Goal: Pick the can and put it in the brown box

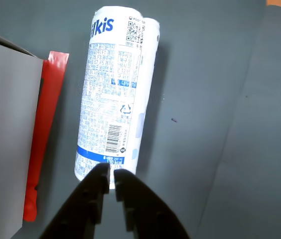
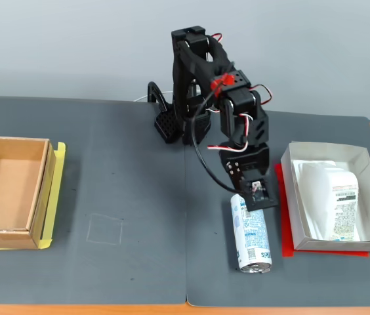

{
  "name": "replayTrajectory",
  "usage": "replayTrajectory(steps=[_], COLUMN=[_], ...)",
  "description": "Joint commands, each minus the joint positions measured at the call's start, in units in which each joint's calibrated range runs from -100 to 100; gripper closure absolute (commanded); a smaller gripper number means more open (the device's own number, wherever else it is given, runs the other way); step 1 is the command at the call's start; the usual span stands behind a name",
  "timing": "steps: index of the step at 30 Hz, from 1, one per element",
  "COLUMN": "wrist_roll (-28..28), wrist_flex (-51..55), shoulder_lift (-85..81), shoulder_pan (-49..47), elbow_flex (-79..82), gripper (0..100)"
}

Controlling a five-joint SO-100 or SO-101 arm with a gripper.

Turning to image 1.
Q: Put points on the white blue Milkis can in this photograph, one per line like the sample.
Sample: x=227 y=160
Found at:
x=110 y=99

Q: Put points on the white cardboard box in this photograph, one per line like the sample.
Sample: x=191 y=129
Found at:
x=8 y=124

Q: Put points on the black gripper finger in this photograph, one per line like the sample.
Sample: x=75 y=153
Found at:
x=80 y=211
x=150 y=214

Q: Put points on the grey textured mat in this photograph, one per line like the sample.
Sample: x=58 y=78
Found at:
x=192 y=74

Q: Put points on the grey mat with chalk square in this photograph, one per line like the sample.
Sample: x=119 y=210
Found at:
x=267 y=149

